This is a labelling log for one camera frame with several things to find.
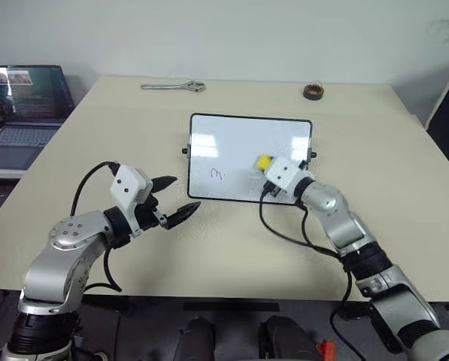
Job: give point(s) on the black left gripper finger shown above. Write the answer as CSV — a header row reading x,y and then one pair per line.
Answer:
x,y
164,182
181,216

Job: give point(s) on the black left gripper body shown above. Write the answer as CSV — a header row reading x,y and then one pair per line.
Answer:
x,y
147,216

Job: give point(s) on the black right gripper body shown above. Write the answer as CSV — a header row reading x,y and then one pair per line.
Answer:
x,y
304,165

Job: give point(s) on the yellow whiteboard eraser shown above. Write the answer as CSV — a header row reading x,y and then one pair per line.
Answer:
x,y
264,162

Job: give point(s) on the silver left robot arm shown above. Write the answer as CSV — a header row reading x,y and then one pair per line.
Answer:
x,y
58,263

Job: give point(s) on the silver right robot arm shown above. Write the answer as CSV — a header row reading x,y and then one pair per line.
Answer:
x,y
344,222

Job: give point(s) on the black framed whiteboard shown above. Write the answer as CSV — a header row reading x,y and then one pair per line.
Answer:
x,y
228,150

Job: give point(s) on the round black brown coil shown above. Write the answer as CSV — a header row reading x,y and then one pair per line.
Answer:
x,y
313,93

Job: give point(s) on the silver adjustable wrench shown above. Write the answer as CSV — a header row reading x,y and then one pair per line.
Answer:
x,y
164,86

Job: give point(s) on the dark rounded shape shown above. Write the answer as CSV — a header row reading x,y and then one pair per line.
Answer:
x,y
194,340
284,338

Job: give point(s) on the open grey laptop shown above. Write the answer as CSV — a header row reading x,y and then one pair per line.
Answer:
x,y
32,113

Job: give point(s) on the small red object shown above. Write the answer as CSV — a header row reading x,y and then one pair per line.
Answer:
x,y
326,349

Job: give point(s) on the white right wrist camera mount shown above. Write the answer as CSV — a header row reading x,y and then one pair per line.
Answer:
x,y
284,175

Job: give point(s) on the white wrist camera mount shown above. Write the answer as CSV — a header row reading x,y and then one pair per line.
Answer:
x,y
284,175
128,186

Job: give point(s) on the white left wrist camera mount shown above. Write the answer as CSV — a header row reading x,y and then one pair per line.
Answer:
x,y
128,186

